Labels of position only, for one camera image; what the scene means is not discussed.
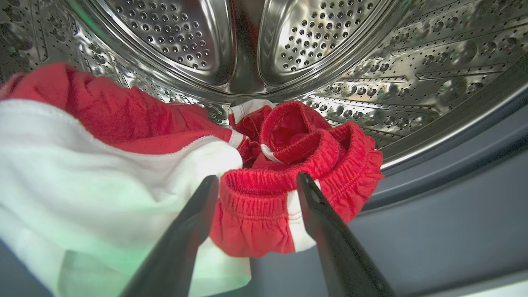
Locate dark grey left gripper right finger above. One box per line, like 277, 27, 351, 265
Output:
296, 172, 396, 297

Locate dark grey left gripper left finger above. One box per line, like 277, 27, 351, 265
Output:
120, 175, 219, 297

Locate red white sports jersey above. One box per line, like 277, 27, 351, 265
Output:
0, 62, 252, 297

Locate red elastic-waist shorts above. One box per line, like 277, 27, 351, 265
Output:
210, 99, 385, 258

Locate grey rubber door gasket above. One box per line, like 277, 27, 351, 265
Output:
0, 54, 528, 297

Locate steel washing machine drum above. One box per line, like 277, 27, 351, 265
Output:
0, 0, 528, 172

